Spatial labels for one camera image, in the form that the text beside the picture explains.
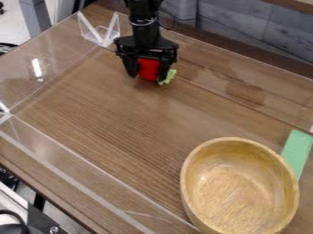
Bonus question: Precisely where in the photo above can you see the wooden bowl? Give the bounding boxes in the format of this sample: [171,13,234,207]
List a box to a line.
[179,137,299,234]

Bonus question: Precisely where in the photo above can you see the clear acrylic corner bracket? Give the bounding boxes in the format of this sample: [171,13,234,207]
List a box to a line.
[77,12,120,48]

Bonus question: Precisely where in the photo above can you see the clear acrylic enclosure wall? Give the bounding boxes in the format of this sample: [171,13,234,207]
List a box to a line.
[0,17,313,234]

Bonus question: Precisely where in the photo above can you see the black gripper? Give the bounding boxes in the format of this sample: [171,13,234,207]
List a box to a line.
[113,23,178,82]

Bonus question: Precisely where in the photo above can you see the black cable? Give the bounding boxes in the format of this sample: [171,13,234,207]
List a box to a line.
[0,208,29,234]

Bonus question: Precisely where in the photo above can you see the red plush strawberry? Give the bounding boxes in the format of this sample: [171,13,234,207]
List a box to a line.
[135,57,178,86]

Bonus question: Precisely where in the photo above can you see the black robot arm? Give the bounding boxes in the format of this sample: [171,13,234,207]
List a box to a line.
[113,0,178,85]

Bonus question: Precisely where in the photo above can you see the black metal bracket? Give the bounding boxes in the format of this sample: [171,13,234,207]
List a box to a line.
[26,205,68,234]

